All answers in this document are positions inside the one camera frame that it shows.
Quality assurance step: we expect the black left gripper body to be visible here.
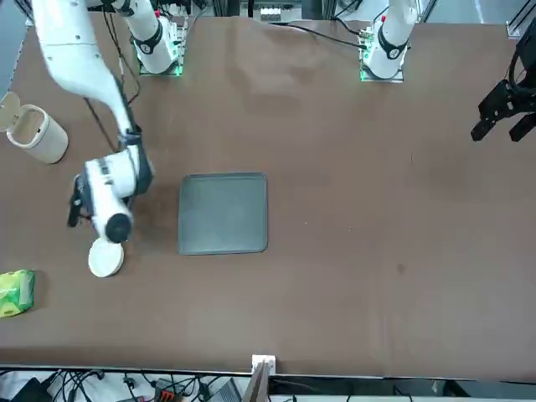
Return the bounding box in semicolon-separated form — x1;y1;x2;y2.
508;28;536;115

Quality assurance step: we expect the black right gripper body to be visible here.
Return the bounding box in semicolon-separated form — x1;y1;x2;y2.
66;173;96;229

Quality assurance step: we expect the cream bin with flip lid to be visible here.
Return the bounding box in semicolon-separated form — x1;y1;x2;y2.
0;91;70;165

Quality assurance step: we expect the green tissue pack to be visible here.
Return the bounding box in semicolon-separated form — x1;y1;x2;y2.
0;270;37;318

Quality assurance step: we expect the dark grey square tray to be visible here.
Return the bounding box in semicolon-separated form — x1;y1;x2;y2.
178;171;269;255

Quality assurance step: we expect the black power adapter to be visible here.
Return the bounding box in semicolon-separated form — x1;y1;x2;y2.
8;376;49;402

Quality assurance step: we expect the power strip with orange switches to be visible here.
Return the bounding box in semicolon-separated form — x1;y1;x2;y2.
150;378;177;402

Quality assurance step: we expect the dark grey power adapter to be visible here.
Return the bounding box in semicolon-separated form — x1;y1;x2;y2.
209;378;243;402

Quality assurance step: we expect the aluminium corner bracket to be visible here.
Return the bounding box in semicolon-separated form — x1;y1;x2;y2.
505;0;536;39

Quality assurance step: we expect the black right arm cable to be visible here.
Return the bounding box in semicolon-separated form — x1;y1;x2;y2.
83;0;142;152

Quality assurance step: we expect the black left base cable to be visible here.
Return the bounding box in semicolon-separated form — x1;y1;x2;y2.
267;21;366;48

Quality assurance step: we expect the aluminium frame post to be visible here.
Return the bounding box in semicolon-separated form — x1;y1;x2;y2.
250;353;278;402

